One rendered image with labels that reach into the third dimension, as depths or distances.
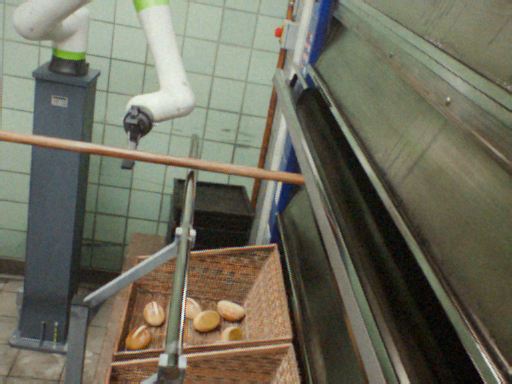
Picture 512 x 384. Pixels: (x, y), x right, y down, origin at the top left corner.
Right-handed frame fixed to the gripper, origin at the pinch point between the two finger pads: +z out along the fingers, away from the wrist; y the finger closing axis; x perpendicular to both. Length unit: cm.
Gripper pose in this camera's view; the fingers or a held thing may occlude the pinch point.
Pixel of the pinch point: (128, 145)
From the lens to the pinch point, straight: 195.9
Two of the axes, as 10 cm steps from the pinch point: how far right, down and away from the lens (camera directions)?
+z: 0.5, 3.9, -9.2
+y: -1.8, 9.1, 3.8
